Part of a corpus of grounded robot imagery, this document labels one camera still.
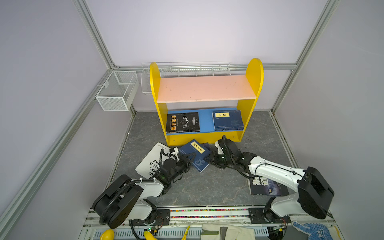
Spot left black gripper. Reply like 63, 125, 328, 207
169, 152, 196, 183

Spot blue book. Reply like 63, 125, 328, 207
179, 139, 211, 173
213, 110, 244, 132

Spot black book yellow title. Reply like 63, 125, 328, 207
166, 112, 200, 134

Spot dark book white characters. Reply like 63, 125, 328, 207
249, 177, 289, 196

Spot blue book dotted circle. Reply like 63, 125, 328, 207
202, 143, 211, 151

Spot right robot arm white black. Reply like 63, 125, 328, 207
209, 136, 335, 223

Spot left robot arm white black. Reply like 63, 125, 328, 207
92, 148, 196, 229

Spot white book black lettering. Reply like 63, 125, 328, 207
135, 143, 170, 179

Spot yellow shelf with coloured boards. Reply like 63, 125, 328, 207
149, 59, 264, 146

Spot white grey glove front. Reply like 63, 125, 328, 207
201, 224, 256, 240

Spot yellow thin tool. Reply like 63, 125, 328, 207
181, 226, 191, 240

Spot white mesh box basket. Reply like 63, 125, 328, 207
96, 71, 139, 112

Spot yellow round object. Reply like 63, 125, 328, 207
100, 229, 115, 240

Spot blue dotted glove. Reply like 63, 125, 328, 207
292, 222, 333, 240

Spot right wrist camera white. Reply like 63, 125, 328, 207
215, 140, 224, 155

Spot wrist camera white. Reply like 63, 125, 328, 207
215, 140, 224, 155
168, 148, 180, 161

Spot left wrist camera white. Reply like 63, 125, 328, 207
168, 148, 180, 161

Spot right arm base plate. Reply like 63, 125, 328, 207
248, 208, 291, 224

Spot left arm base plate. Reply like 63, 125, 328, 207
132, 209, 171, 226

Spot yellow tool handle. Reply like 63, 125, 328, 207
144, 231, 158, 240

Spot white wire basket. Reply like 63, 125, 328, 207
141, 62, 231, 95

